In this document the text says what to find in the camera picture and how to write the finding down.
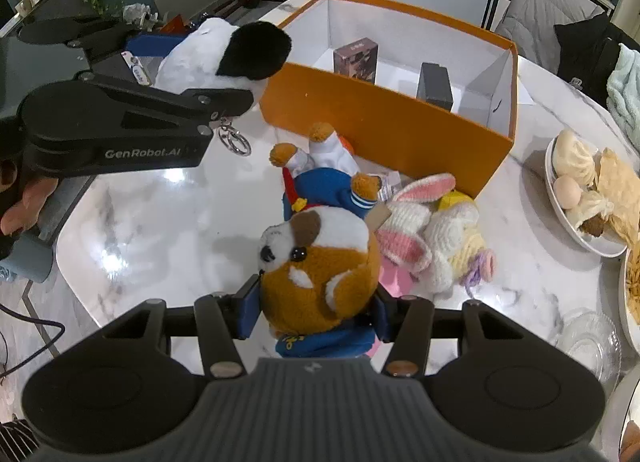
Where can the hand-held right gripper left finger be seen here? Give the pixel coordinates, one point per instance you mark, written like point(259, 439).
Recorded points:
point(248, 309)

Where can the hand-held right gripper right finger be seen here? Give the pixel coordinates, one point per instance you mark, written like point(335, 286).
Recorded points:
point(384, 317)

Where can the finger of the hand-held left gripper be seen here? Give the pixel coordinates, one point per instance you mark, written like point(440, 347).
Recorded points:
point(225, 102)
point(150, 46)

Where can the pink case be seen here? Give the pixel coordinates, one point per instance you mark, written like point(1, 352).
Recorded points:
point(395, 279)

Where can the black and white plush toy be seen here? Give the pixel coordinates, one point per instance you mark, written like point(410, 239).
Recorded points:
point(200, 57)

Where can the brown and white hamster plush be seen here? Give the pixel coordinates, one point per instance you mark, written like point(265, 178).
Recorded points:
point(320, 267)

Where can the yellow and white knitted plush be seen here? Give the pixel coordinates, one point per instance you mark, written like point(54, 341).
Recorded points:
point(455, 242)

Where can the orange cardboard box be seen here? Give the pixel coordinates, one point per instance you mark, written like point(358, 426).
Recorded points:
point(375, 127)

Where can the person's left hand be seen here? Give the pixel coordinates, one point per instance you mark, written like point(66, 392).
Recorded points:
point(32, 202)

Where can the crumpled tissue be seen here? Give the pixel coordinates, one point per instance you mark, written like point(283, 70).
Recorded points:
point(140, 13)

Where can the metal keyring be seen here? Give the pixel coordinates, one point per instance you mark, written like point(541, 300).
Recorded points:
point(234, 138)

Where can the pink and white bunny plush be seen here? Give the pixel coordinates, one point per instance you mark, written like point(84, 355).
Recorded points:
point(405, 222)

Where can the bear plush in blue clothes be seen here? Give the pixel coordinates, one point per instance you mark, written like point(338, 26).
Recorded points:
point(320, 184)

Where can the small brown box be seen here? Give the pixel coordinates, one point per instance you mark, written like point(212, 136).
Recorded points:
point(356, 62)

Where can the clear glass dish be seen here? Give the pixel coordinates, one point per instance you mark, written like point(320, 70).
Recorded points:
point(587, 344)

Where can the small black box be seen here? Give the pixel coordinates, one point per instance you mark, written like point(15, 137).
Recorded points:
point(435, 87)

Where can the egg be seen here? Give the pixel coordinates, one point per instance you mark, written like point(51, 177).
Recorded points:
point(566, 193)

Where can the steamed bun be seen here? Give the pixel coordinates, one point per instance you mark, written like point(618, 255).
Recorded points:
point(572, 154)
point(590, 207)

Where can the white plate with fries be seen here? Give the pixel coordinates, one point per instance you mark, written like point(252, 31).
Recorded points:
point(627, 312)

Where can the white bowl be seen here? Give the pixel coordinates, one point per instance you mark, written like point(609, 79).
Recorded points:
point(617, 402)

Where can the flatbread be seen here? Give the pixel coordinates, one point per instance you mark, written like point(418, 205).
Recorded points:
point(620, 187)

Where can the grey padded jacket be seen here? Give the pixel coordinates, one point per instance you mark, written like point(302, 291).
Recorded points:
point(535, 12)

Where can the light blue fleece blanket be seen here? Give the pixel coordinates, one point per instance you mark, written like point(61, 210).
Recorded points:
point(625, 92)

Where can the black jacket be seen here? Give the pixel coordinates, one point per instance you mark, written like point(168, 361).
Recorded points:
point(590, 52)

